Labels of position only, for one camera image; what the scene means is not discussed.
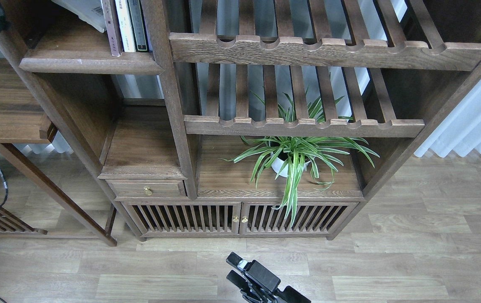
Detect white upright book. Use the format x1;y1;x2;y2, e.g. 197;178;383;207
115;0;136;53

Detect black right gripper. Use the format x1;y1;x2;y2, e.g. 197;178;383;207
226;252;312;303

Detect dark wooden bookshelf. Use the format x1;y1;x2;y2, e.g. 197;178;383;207
0;0;481;240

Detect maroon book white characters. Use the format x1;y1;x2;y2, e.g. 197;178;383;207
100;0;123;57

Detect green spider plant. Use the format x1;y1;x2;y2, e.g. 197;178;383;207
219;86;381;228

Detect white plant pot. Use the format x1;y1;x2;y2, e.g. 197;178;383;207
271;152;310;179

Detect brass drawer knob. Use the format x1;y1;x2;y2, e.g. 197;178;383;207
144;186;153;196

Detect red book with photos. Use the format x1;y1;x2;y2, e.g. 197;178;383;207
53;0;106;33

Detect dark green upright book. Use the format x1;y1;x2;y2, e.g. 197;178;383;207
128;0;150;53

